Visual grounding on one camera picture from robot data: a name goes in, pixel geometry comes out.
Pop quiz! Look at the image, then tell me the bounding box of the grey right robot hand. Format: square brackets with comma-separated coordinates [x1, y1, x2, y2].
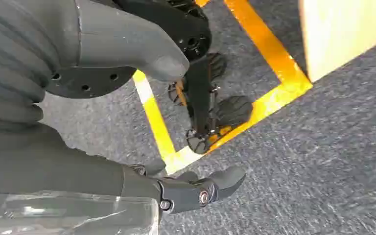
[0, 0, 247, 215]

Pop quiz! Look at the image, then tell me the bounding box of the yellow floor tape outline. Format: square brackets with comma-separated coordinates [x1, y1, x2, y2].
[132, 0, 314, 176]

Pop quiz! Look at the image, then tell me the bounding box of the black robot leg with foot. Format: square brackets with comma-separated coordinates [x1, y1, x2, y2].
[113, 0, 254, 155]

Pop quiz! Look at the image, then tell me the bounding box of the ribbed grey right arm sleeve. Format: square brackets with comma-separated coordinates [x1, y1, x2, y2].
[0, 0, 80, 130]

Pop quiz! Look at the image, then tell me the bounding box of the clear plastic cover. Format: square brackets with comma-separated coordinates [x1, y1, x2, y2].
[0, 190, 160, 235]

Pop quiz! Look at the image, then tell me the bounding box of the pale wooden furniture panel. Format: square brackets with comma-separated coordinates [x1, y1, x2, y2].
[298, 0, 376, 84]

